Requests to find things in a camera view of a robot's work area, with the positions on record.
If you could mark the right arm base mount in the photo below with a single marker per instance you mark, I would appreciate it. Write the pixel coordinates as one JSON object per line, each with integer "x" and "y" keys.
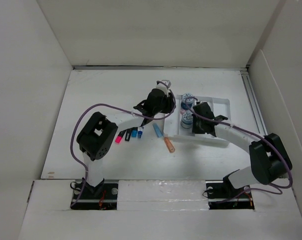
{"x": 222, "y": 195}

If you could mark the pink highlighter marker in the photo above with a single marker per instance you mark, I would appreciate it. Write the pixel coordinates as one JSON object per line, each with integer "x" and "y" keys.
{"x": 120, "y": 136}

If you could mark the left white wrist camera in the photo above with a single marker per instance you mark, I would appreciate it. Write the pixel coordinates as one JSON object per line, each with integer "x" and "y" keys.
{"x": 164, "y": 85}

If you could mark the blue putty jar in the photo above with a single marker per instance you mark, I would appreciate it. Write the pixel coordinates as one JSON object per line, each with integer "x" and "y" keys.
{"x": 186, "y": 120}
{"x": 187, "y": 101}

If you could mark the white blue glue pen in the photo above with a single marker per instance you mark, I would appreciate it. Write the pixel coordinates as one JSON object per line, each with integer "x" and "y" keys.
{"x": 140, "y": 132}

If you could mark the white plastic organizer tray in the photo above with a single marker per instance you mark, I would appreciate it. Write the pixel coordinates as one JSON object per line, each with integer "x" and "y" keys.
{"x": 173, "y": 130}

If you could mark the blue highlighter marker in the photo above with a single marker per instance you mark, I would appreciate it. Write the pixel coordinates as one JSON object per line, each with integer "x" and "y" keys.
{"x": 134, "y": 132}

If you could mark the aluminium rail right side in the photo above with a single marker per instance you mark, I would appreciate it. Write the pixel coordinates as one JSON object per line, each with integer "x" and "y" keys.
{"x": 253, "y": 102}

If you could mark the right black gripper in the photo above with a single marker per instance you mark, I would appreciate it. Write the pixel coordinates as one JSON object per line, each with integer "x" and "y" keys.
{"x": 195, "y": 129}

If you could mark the black marker pen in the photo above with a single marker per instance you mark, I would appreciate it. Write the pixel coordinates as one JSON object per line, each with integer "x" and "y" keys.
{"x": 128, "y": 135}

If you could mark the orange correction tape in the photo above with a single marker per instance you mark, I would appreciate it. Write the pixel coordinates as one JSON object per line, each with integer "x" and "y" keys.
{"x": 169, "y": 145}

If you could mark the blue correction tape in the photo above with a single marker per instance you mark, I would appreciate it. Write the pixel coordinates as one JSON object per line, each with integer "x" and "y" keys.
{"x": 157, "y": 130}

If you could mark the pink correction tape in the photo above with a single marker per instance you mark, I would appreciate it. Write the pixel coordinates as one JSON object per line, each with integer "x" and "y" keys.
{"x": 182, "y": 111}

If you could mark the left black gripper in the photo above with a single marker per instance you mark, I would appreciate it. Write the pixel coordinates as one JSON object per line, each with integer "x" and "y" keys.
{"x": 170, "y": 105}

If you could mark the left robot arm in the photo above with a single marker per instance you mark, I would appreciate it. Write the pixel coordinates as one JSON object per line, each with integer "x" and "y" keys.
{"x": 97, "y": 135}

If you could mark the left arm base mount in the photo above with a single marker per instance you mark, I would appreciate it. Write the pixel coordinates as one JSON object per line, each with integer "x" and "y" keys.
{"x": 103, "y": 197}

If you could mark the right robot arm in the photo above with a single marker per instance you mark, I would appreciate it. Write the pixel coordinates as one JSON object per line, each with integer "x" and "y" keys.
{"x": 269, "y": 161}

